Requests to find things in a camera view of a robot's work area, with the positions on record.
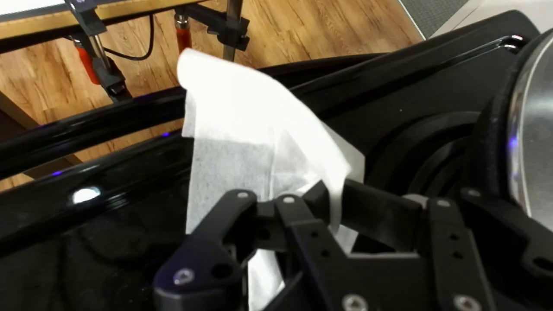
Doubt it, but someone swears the thin black floor cable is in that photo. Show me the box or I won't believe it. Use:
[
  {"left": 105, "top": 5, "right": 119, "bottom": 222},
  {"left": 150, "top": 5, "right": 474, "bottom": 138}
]
[{"left": 102, "top": 13, "right": 159, "bottom": 62}]

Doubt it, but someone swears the black electric stove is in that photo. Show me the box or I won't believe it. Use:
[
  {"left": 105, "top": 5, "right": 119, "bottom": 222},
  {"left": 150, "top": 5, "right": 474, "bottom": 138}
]
[{"left": 0, "top": 10, "right": 553, "bottom": 311}]

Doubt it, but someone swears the glass frying pan lid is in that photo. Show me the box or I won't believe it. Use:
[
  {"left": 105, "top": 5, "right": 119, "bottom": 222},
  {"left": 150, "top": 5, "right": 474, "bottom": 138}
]
[{"left": 506, "top": 27, "right": 553, "bottom": 231}]

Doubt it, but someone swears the grey floor mat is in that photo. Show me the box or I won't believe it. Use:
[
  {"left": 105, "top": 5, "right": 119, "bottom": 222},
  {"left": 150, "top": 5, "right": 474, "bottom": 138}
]
[{"left": 399, "top": 0, "right": 472, "bottom": 25}]

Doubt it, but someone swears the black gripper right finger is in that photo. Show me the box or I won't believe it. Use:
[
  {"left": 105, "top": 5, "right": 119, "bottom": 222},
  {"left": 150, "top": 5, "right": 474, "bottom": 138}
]
[{"left": 339, "top": 177, "right": 553, "bottom": 311}]

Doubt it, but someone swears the white paper napkin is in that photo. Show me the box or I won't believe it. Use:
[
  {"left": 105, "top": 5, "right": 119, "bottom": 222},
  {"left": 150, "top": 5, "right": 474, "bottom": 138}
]
[{"left": 175, "top": 48, "right": 368, "bottom": 311}]

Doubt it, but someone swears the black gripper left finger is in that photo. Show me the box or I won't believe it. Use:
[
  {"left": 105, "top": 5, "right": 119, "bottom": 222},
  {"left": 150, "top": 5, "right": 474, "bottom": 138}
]
[{"left": 152, "top": 179, "right": 361, "bottom": 311}]

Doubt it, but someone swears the orange black bar clamp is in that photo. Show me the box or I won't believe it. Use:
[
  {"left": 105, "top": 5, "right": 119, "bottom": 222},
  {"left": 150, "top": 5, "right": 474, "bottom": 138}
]
[
  {"left": 175, "top": 0, "right": 252, "bottom": 62},
  {"left": 66, "top": 0, "right": 133, "bottom": 100}
]

